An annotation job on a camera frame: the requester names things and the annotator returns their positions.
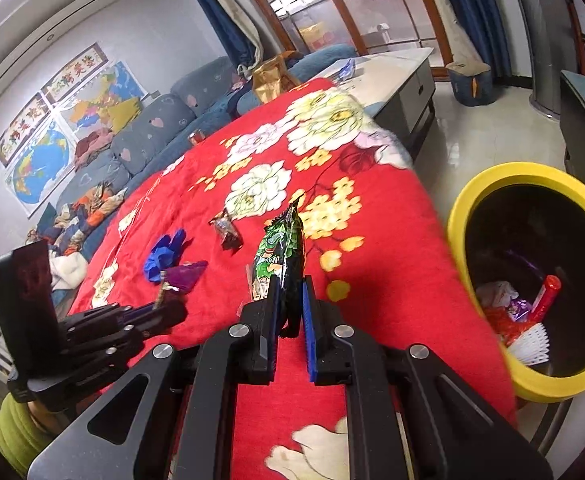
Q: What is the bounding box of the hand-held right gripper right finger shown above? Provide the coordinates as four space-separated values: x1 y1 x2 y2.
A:
299 276 555 480

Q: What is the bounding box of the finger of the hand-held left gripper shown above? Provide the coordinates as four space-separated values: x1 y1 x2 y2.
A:
122 299 189 337

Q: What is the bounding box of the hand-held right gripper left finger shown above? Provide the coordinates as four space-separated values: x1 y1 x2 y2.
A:
27 276 283 480

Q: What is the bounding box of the purple candy wrapper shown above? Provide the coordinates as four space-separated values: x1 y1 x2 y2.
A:
160 260 209 295

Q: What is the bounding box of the green snack packet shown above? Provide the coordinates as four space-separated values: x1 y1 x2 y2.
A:
250 199 305 338

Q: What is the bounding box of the red plastic bag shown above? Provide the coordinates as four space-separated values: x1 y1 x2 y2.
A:
485 307 533 348

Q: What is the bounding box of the white shuttlecock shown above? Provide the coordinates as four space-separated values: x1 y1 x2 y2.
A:
507 321 552 367

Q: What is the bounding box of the yellow round trash bin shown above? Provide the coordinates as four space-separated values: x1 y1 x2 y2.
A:
447 161 585 403

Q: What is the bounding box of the person's left forearm green sleeve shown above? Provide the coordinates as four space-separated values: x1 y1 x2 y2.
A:
0 392 70 476

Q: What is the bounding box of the white cloth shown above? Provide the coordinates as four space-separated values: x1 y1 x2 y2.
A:
50 252 88 291

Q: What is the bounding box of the blue crumpled wrapper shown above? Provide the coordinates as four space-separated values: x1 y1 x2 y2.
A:
143 229 193 283

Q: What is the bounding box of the brown candy wrapper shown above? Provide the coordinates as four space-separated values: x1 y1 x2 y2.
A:
210 210 243 251

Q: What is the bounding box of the red floral blanket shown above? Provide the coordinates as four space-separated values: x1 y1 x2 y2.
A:
67 77 518 480

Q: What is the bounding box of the pile of clothes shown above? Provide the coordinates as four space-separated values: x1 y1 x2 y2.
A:
32 185 128 261

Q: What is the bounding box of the world map poster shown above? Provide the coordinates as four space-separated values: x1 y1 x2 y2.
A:
5 120 76 218

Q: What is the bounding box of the blue fabric sofa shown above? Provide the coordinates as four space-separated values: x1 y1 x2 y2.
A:
37 44 360 306

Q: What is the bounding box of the white crumpled wrapper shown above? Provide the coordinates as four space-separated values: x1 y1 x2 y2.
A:
476 281 518 311

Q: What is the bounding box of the purple foil wrapper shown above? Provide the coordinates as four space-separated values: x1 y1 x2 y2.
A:
509 297 533 321

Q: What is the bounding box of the country map poster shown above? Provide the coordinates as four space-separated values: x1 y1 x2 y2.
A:
60 60 148 136

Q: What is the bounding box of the gold paper bag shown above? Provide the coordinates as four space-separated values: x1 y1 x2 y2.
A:
251 51 300 106

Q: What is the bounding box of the red plastic tube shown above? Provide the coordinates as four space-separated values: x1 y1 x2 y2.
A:
529 275 563 323

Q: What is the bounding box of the blue foil wrapper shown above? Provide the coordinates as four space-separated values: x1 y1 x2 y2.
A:
332 58 357 81

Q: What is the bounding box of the white grey coffee table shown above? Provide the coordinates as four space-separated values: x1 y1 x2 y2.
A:
317 47 437 158

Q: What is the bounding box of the blue round stool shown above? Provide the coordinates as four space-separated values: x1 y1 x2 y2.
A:
445 60 494 107

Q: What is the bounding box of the blue window curtain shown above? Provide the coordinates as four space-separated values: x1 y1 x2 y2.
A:
175 0 258 68
429 0 513 78

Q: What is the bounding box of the grey standing air conditioner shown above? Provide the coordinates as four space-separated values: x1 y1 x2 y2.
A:
509 0 570 120

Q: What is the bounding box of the calligraphy wall scroll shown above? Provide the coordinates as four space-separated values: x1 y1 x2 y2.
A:
0 92 50 167
40 42 109 103

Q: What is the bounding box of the wooden glass door frame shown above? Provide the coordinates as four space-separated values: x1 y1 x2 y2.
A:
225 0 455 81

